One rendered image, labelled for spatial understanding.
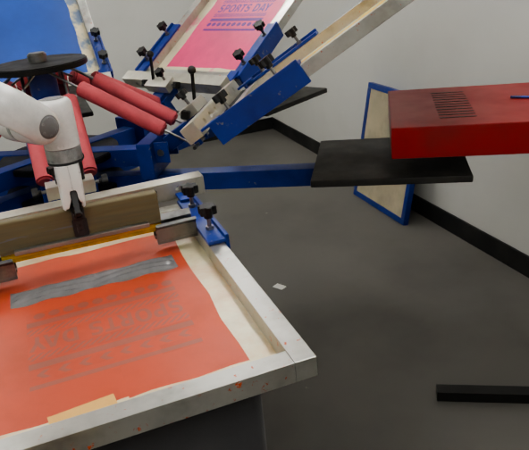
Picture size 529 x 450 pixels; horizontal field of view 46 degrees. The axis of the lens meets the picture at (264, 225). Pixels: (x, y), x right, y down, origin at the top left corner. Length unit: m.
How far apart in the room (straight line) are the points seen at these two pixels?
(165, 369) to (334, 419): 1.37
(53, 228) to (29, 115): 0.30
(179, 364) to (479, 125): 1.06
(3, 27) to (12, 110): 2.04
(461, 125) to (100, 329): 1.07
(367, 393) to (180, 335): 1.43
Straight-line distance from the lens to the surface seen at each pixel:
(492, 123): 1.79
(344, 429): 2.36
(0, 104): 1.25
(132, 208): 1.45
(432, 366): 2.65
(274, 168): 2.05
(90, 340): 1.23
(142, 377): 1.10
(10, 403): 1.14
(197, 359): 1.11
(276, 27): 2.57
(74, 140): 1.38
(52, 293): 1.42
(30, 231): 1.45
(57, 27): 3.23
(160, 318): 1.24
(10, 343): 1.29
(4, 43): 3.18
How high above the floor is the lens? 1.59
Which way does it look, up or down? 24 degrees down
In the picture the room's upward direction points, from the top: 6 degrees counter-clockwise
